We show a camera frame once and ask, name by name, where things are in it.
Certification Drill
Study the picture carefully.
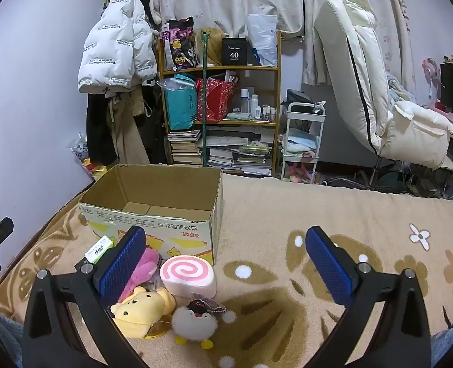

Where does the pink desk fan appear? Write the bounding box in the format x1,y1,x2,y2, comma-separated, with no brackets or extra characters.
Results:
422,57,442,108

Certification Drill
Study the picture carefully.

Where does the yellow plush on shelf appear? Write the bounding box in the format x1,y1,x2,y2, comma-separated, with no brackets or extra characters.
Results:
190,28,225,67

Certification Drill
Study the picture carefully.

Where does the stack of brown books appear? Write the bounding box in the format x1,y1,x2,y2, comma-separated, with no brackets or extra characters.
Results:
168,129,203,166

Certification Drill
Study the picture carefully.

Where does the red gift bag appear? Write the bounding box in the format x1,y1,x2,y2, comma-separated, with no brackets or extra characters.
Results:
196,77,237,122

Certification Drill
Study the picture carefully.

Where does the black box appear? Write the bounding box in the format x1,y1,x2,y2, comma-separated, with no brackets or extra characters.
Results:
222,37,248,67

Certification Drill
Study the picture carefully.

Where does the black long coat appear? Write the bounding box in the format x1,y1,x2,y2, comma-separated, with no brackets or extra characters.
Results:
86,84,118,165

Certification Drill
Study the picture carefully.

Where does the small pink plush doll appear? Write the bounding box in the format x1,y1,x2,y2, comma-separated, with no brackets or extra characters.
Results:
288,163,315,184

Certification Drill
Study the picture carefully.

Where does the white puffer jacket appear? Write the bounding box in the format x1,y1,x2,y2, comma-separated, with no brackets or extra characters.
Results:
77,0,160,94

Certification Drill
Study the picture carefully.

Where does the group of cosmetic bottles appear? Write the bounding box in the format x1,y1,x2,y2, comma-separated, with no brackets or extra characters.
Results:
240,88,277,121

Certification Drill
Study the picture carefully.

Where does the green pole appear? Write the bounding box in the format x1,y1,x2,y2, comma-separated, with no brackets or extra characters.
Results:
200,29,210,167

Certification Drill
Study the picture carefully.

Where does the green white tissue pack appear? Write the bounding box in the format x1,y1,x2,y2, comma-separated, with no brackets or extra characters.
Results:
85,236,116,264

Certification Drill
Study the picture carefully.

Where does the black hanging garment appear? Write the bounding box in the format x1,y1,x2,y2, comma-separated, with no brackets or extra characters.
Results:
140,80,171,165

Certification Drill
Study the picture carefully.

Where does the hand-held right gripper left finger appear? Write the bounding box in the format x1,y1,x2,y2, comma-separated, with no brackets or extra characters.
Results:
21,225,148,368

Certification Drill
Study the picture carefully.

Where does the clear bag of snacks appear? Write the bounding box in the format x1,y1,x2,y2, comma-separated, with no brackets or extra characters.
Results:
69,134,106,182

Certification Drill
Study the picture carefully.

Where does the light blue cloth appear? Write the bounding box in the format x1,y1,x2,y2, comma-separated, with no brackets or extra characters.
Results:
282,128,318,153

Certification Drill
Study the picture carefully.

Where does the cardboard box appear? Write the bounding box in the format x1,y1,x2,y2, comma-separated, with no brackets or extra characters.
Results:
78,164,224,267

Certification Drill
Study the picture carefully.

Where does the wooden shelf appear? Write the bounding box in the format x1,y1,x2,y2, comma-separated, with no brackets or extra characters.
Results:
158,31,283,179

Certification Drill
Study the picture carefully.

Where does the grey upright mattress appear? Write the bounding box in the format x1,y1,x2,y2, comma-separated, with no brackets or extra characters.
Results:
314,0,453,171

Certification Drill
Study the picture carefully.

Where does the person's right leg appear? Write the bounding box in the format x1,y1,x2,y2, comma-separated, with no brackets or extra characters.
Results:
430,320,453,368

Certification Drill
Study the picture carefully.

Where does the person's left leg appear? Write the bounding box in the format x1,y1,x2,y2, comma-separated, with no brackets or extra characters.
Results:
0,305,23,368

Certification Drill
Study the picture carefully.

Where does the teal shopping bag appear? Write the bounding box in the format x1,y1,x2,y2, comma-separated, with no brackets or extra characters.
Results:
163,75,198,131

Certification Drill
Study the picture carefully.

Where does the black bag on trolley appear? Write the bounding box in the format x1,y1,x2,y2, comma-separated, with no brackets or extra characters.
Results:
286,89,319,110

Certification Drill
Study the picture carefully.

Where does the pink plush toy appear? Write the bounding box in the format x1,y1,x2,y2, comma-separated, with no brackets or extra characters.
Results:
119,247,160,307

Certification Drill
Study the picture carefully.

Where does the tangle of cables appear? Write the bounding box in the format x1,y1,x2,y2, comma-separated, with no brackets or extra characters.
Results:
322,169,453,200

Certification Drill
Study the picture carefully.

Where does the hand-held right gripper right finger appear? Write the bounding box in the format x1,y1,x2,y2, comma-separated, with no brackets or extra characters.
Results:
305,226,432,368

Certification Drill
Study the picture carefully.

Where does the yellow bear plush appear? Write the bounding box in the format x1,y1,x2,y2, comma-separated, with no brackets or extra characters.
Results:
109,286,177,339

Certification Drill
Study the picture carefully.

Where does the purple patterned bag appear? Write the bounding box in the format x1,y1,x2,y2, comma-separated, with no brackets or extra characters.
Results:
161,17,196,71

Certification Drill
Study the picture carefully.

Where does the pile of magazines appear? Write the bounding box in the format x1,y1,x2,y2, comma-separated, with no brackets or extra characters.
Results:
207,125,275,176

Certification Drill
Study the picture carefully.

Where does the white trolley cart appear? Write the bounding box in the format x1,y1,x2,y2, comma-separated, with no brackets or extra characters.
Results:
280,102,327,182

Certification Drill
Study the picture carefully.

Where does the white fluffy penguin plush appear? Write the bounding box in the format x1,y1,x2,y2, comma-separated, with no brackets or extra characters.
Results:
171,299,237,349

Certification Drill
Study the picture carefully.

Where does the pink swirl roll plush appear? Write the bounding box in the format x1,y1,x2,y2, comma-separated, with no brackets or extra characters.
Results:
159,255,217,300

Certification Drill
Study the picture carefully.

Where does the white plastic bag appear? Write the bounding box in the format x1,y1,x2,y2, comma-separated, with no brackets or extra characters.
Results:
246,13,279,67

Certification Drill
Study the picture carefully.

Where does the person's leg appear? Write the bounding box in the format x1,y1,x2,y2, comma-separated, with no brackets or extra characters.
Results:
0,305,23,368
430,320,453,368

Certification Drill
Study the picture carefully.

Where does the beige coat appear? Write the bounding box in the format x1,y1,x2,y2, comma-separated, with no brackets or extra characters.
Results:
108,90,150,165

